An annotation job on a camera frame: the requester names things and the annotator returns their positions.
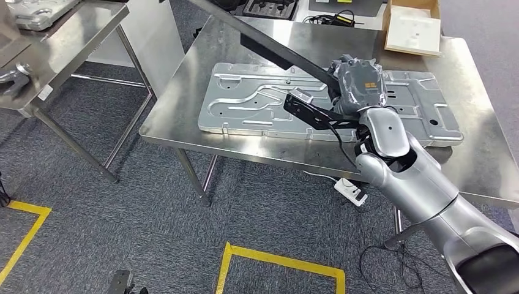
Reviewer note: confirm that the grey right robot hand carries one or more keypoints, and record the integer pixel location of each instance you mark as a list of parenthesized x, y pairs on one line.
[(363, 87)]

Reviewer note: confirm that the long black plastic part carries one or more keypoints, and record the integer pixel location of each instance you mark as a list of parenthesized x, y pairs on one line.
[(267, 50)]

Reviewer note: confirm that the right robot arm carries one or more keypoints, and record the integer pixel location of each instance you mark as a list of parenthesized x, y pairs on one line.
[(421, 190)]

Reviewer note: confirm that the steel workbench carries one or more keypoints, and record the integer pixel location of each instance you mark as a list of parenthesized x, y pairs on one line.
[(182, 113)]

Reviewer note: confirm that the white foam sheet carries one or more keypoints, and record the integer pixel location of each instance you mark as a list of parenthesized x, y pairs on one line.
[(413, 30)]

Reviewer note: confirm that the cardboard box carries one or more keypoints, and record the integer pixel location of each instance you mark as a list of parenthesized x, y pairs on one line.
[(413, 3)]

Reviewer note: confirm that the white power strip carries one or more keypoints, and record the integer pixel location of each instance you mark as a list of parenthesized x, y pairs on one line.
[(350, 192)]

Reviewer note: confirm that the large stamped metal panel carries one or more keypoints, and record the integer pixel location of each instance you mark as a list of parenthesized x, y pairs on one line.
[(251, 105)]

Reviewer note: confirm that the black plastic tray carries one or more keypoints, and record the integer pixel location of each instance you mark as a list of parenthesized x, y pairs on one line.
[(269, 10)]

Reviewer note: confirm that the yellow floor tape square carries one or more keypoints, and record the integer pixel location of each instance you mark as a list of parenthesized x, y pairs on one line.
[(284, 261)]

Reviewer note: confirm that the white cabinet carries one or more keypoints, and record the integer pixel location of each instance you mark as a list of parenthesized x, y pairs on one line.
[(154, 40)]

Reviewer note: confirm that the steel table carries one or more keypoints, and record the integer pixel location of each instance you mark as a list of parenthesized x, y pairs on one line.
[(81, 40)]

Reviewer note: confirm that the grey metal panel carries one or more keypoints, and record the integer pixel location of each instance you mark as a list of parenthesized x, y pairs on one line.
[(40, 14)]

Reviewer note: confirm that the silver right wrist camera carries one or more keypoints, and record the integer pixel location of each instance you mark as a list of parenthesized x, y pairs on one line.
[(308, 111)]

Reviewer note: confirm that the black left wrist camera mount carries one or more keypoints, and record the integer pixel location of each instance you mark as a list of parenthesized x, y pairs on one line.
[(123, 284)]

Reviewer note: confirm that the grey metal bracket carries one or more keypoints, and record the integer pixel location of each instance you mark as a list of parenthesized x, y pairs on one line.
[(16, 79)]

